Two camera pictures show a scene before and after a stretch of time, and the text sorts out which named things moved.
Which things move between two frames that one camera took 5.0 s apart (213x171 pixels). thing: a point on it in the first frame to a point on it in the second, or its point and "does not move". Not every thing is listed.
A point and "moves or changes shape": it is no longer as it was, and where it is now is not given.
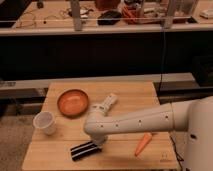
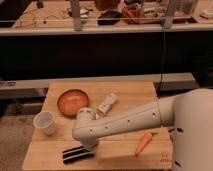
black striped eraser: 84,150 moves or changes shape
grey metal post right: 168,20 does not move
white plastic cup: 45,120 does not move
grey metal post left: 77,20 does not move
